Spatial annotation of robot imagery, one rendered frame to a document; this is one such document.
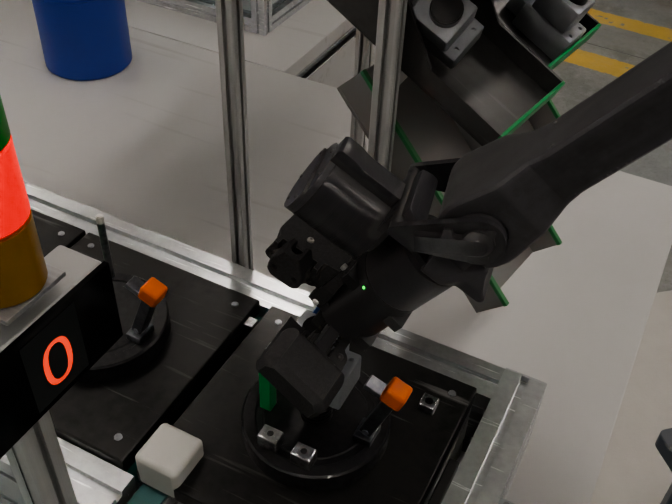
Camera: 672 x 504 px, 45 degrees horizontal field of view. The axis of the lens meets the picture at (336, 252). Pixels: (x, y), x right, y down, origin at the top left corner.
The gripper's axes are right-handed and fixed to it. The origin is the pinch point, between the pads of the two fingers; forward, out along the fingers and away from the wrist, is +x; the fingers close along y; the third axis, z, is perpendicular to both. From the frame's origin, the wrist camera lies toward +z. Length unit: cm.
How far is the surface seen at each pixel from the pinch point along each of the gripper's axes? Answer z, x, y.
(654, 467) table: -39.5, 1.3, -20.4
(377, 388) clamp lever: -7.1, -1.1, 0.2
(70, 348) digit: 13.1, -3.9, 17.7
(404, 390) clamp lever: -8.6, -2.9, -0.2
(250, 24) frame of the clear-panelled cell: 37, 53, -86
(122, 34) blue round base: 49, 55, -61
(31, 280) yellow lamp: 17.3, -9.7, 19.0
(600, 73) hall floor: -51, 99, -276
